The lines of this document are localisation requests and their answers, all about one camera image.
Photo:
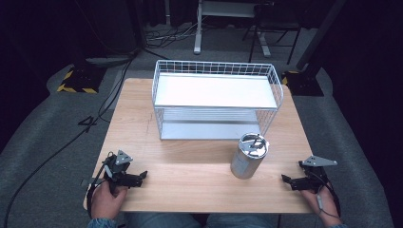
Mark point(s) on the black yellow striped base plate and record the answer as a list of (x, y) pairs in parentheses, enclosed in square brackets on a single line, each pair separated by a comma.
[(302, 84), (82, 79)]

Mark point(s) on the grey flat strip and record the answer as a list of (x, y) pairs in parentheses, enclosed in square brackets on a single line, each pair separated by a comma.
[(87, 182)]

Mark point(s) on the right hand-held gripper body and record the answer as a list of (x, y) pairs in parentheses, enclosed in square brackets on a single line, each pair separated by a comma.
[(313, 177)]

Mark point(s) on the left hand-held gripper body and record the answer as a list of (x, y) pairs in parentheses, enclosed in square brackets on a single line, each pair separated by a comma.
[(118, 167)]

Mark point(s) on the dark slanted metal pole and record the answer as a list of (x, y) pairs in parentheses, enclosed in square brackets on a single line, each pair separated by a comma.
[(316, 34)]

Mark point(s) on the white metal desk frame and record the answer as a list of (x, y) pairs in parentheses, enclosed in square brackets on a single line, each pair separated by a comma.
[(198, 34)]

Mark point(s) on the silver metal can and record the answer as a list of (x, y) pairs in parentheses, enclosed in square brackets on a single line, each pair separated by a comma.
[(248, 158)]

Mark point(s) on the person's right hand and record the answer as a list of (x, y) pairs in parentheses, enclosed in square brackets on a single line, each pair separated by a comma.
[(326, 205)]

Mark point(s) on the person's left hand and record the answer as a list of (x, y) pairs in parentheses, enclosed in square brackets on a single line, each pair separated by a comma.
[(104, 202)]

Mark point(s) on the black metal chair frame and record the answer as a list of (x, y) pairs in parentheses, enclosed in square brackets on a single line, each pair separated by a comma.
[(272, 25)]

